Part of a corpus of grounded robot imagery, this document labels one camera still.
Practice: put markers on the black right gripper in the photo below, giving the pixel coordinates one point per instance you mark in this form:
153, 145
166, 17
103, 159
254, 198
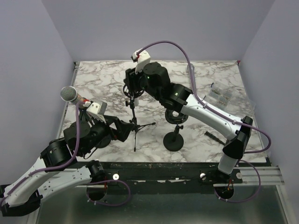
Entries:
131, 79

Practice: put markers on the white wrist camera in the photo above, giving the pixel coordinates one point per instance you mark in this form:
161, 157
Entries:
96, 110
143, 58

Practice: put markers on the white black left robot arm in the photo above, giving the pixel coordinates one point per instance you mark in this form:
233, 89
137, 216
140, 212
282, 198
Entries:
36, 185

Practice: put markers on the white foam-head microphone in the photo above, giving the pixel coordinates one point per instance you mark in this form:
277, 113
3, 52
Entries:
136, 101

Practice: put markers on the black round-base shock-mount stand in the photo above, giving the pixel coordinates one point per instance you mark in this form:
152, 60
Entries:
173, 141

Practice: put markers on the black tripod microphone stand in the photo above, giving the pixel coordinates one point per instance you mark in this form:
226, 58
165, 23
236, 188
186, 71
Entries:
130, 103

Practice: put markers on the black T-handle tool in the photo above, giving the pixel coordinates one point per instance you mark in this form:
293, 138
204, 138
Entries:
210, 135

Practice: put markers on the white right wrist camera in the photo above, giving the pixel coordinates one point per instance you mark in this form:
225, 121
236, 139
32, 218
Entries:
143, 58

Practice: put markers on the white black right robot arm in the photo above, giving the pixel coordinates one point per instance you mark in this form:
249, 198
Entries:
154, 80

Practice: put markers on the copper body mesh microphone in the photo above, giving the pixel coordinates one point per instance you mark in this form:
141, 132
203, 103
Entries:
69, 94

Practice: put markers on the black robot mounting base rail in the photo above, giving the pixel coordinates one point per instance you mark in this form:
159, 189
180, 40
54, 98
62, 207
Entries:
170, 177

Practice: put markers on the aluminium frame extrusion rail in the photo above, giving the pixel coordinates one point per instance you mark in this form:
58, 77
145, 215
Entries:
257, 200

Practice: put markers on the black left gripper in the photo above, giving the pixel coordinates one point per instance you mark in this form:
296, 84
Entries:
123, 129

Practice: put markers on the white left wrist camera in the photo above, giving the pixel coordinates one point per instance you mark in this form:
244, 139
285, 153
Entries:
96, 110

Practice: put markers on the clear plastic screw box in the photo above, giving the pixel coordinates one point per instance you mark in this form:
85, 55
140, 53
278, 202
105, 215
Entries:
219, 95

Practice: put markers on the black clip round-base stand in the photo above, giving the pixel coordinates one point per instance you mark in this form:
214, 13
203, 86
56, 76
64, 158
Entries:
83, 116

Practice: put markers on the silver grey handheld microphone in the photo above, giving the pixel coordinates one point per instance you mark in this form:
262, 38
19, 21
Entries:
190, 69

